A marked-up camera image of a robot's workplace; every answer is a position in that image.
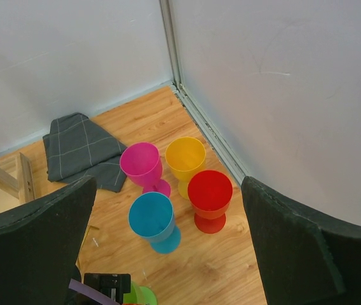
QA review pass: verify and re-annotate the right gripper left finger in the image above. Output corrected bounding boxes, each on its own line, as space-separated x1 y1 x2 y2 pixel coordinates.
0 176 97 304

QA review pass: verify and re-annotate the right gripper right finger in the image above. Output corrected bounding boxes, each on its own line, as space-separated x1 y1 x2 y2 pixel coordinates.
241 177 361 304

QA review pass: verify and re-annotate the red wine glass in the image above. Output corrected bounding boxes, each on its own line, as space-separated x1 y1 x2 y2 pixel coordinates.
187 170 233 234

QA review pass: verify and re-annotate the green wine glass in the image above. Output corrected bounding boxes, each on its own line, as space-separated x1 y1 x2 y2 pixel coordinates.
123 281 158 305

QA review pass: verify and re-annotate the blue wine glass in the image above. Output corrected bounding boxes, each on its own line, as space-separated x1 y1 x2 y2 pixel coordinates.
128 192 181 254

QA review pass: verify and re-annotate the pink wine glass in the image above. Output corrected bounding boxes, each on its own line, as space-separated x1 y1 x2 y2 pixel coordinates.
119 142 171 197

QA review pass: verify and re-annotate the orange wine glass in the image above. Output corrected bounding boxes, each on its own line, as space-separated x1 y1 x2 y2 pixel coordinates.
165 137 207 200

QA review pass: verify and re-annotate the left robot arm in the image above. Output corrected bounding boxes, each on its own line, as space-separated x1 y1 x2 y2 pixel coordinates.
69 273 132 304

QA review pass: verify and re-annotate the wooden clothes rack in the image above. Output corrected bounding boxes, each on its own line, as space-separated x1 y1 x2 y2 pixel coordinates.
0 152 36 213

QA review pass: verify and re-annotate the grey folded cloth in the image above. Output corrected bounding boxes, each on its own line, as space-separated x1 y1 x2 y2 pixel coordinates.
43 112 126 193

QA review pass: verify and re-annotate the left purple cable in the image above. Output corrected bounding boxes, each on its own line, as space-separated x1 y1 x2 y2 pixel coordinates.
68 278 121 305

